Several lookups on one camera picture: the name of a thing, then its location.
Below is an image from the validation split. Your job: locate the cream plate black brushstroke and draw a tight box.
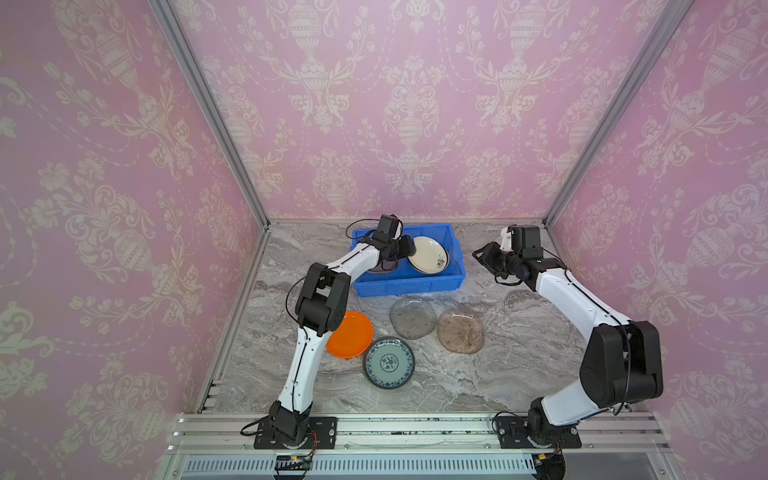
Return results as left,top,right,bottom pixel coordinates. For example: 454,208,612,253
408,236,450,275

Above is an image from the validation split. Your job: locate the grey glass plate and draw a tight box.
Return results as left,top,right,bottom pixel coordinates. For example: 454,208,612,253
389,298,438,340

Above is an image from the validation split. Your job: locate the brown glass plate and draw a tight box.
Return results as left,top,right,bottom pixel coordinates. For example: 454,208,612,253
437,311,485,355

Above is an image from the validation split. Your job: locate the orange round plate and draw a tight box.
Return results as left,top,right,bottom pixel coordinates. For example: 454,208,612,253
326,311,374,360

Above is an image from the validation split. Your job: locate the pink glass plate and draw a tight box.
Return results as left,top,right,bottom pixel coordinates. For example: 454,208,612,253
369,260,399,274

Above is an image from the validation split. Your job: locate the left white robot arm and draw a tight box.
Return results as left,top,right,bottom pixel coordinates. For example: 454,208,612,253
240,214,415,449

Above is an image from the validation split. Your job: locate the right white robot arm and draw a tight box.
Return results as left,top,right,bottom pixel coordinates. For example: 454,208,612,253
472,225,664,447

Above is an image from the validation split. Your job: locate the teal patterned round plate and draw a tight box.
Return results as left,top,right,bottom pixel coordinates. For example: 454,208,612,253
363,337,416,390

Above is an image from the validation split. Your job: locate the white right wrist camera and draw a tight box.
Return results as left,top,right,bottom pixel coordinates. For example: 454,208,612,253
499,226,513,252

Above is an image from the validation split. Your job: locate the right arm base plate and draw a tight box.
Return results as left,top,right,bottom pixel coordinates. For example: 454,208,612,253
490,412,582,450

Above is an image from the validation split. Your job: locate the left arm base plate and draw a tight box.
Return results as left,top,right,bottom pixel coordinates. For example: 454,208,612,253
253,416,339,450

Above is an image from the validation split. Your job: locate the aluminium front rail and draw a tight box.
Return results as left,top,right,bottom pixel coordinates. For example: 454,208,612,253
156,412,684,479

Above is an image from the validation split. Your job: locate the right aluminium corner post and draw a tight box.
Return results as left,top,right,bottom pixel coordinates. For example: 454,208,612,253
542,0,693,231

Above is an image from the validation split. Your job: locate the aluminium corner post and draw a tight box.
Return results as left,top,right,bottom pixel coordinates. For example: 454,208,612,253
542,0,693,231
148,0,270,230

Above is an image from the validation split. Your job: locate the left aluminium corner post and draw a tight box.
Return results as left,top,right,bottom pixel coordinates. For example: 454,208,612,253
148,0,270,230

